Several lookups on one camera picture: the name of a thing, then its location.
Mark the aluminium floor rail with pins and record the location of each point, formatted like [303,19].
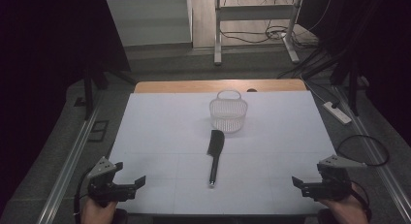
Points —
[381,172]
[69,169]

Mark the person's left hand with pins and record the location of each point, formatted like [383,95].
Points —
[95,214]

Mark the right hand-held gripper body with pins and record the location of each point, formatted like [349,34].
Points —
[332,185]

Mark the white metal desk frame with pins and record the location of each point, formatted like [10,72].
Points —
[218,30]

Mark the white table mat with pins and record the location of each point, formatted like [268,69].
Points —
[168,130]

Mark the grey wall panel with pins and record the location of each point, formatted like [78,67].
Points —
[148,22]

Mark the white plastic basket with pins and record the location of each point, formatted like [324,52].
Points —
[228,112]

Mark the black tripod stand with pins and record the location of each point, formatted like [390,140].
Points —
[88,94]
[354,88]

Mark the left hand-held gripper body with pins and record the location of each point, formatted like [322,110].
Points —
[103,188]

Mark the person's right hand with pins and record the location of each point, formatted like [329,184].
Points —
[347,211]

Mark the white power strip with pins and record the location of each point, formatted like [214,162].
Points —
[337,113]

